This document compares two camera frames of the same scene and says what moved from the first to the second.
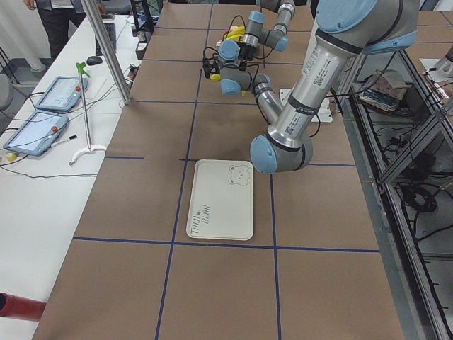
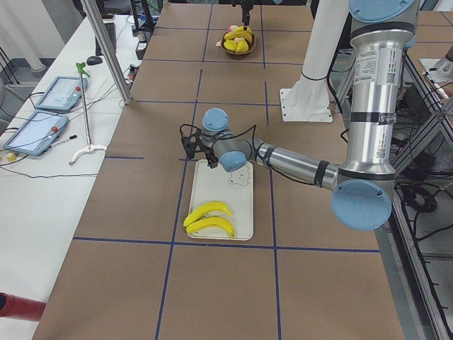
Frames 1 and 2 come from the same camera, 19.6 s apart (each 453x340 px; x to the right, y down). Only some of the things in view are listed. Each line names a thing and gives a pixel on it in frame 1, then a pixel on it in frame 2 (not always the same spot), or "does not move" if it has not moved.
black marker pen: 59,142 does not move
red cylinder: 13,306 does not move
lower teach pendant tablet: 38,134 does not move
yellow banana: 216,77 -> 211,220
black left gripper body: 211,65 -> 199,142
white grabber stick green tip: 90,148 does not move
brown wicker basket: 225,35 -> 251,46
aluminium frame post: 107,50 does not move
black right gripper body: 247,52 -> 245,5
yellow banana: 235,32 -> 205,208
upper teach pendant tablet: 63,93 does not move
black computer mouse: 93,60 does not move
